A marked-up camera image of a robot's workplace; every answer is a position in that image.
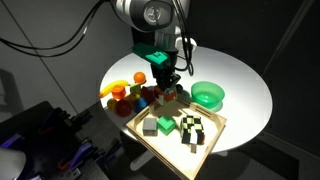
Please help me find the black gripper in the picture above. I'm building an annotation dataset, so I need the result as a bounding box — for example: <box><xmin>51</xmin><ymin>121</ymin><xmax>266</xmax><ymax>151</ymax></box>
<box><xmin>149</xmin><ymin>61</ymin><xmax>182</xmax><ymax>102</ymax></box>

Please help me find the orange multicolour plush cube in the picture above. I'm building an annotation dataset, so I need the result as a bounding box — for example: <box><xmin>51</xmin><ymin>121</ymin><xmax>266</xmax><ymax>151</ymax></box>
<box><xmin>153</xmin><ymin>85</ymin><xmax>178</xmax><ymax>108</ymax></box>

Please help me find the pink cube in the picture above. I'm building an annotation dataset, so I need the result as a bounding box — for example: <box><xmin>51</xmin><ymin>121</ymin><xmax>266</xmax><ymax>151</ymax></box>
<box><xmin>140</xmin><ymin>86</ymin><xmax>156</xmax><ymax>104</ymax></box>

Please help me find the blue cube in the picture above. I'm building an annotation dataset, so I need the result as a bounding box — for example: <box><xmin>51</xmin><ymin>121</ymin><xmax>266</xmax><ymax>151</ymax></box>
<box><xmin>133</xmin><ymin>97</ymin><xmax>149</xmax><ymax>114</ymax></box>

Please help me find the green cube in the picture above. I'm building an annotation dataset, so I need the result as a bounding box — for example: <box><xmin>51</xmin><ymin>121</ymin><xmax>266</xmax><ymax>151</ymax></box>
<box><xmin>157</xmin><ymin>114</ymin><xmax>177</xmax><ymax>136</ymax></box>

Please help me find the grey cube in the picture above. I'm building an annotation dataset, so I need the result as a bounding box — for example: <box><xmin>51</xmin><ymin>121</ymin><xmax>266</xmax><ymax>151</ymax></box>
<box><xmin>142</xmin><ymin>117</ymin><xmax>159</xmax><ymax>137</ymax></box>

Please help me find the orange red cube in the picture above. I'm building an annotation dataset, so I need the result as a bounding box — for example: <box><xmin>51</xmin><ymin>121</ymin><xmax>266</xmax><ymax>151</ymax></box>
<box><xmin>111</xmin><ymin>85</ymin><xmax>128</xmax><ymax>101</ymax></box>

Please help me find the black yellow checkered plush cube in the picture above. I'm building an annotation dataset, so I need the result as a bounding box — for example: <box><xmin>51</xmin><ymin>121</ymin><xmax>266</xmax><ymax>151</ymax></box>
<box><xmin>180</xmin><ymin>115</ymin><xmax>206</xmax><ymax>146</ymax></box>

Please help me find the wooden crate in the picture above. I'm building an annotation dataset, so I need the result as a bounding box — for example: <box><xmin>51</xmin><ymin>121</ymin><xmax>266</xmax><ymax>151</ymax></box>
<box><xmin>125</xmin><ymin>94</ymin><xmax>228</xmax><ymax>180</ymax></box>

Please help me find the dark red plum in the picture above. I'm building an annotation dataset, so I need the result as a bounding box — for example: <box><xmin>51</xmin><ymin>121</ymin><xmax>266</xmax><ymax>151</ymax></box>
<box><xmin>175</xmin><ymin>83</ymin><xmax>185</xmax><ymax>95</ymax></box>

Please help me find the orange fruit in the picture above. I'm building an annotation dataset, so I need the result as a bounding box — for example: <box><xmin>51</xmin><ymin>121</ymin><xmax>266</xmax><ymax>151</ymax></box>
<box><xmin>133</xmin><ymin>71</ymin><xmax>148</xmax><ymax>85</ymax></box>

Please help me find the small yellow apple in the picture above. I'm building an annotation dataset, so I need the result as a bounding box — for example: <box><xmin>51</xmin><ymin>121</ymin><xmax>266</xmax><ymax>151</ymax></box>
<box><xmin>128</xmin><ymin>92</ymin><xmax>141</xmax><ymax>104</ymax></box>

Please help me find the green plastic bowl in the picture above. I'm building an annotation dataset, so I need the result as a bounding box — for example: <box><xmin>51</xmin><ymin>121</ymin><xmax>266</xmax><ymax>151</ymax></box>
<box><xmin>190</xmin><ymin>81</ymin><xmax>226</xmax><ymax>110</ymax></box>

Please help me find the red apple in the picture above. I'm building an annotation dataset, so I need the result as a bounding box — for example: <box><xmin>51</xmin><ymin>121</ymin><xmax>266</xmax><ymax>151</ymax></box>
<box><xmin>115</xmin><ymin>99</ymin><xmax>133</xmax><ymax>118</ymax></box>

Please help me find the yellow banana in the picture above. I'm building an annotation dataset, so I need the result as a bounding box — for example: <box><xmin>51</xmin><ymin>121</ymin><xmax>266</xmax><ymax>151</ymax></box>
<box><xmin>98</xmin><ymin>79</ymin><xmax>131</xmax><ymax>99</ymax></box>

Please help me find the yellow lemon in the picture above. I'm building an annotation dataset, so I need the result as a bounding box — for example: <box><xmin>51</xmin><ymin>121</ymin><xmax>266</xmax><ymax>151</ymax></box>
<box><xmin>106</xmin><ymin>97</ymin><xmax>118</xmax><ymax>112</ymax></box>

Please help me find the black clamp knob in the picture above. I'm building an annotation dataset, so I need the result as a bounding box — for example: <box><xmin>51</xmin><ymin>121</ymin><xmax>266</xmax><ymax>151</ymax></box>
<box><xmin>69</xmin><ymin>108</ymin><xmax>95</xmax><ymax>127</ymax></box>

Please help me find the purple orange spring clamp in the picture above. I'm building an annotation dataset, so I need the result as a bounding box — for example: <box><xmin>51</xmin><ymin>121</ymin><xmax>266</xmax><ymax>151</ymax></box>
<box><xmin>56</xmin><ymin>139</ymin><xmax>96</xmax><ymax>171</ymax></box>

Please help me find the black perforated board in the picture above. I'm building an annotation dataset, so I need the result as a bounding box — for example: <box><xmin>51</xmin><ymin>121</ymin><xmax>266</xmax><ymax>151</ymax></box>
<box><xmin>18</xmin><ymin>126</ymin><xmax>85</xmax><ymax>180</ymax></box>

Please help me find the white rounded lamp head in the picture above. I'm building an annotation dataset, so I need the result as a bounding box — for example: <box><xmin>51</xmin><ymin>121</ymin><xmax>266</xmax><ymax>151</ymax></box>
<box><xmin>0</xmin><ymin>147</ymin><xmax>27</xmax><ymax>180</ymax></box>

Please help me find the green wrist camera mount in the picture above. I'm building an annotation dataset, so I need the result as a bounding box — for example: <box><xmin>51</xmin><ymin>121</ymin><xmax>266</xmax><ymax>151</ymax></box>
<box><xmin>131</xmin><ymin>42</ymin><xmax>171</xmax><ymax>70</ymax></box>

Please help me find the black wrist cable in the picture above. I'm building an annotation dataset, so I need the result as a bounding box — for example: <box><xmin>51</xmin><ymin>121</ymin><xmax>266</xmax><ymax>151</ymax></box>
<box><xmin>171</xmin><ymin>0</ymin><xmax>196</xmax><ymax>77</ymax></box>

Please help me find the black hanging cable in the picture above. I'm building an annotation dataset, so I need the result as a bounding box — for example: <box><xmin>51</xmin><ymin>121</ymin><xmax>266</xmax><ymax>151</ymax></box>
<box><xmin>0</xmin><ymin>0</ymin><xmax>112</xmax><ymax>58</ymax></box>

